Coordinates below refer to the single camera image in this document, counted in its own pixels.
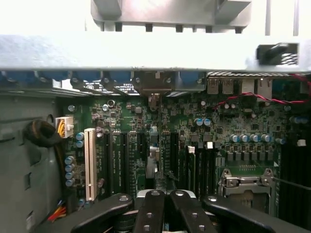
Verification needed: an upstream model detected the black sleeved power cable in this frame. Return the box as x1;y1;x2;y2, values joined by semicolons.
23;120;64;172

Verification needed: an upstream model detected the green motherboard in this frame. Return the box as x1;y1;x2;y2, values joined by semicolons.
54;75;311;219

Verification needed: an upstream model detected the red black twisted wire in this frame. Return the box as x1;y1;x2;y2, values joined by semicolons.
213;72;311;108

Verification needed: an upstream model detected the white power connector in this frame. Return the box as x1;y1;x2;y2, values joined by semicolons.
55;116;74;139

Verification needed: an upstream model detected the blue card clip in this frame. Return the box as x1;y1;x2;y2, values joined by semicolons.
6;70;37;82
41;70;71;82
179;71;206;85
108;70;133;83
72;70;102;83

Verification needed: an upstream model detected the black open PC case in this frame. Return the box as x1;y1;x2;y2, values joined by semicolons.
0;33;311;233

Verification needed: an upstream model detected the metal CPU socket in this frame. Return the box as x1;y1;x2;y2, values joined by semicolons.
218;168;277;215

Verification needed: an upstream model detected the thin metal locking lever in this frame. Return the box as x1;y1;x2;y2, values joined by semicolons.
271;176;311;192

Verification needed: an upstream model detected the black RAM slot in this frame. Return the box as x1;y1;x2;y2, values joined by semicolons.
202;145;208;195
196;145;202;195
208;145;216;195

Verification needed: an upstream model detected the white expansion slot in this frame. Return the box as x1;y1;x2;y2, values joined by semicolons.
84;128;97;202

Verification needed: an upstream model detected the red yellow wire bundle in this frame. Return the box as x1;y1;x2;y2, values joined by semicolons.
47;199;68;222

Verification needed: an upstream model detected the short black expansion slot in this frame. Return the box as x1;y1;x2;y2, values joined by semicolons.
139;132;148;154

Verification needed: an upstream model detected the grey parts rack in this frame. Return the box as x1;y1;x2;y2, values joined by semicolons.
91;0;251;32

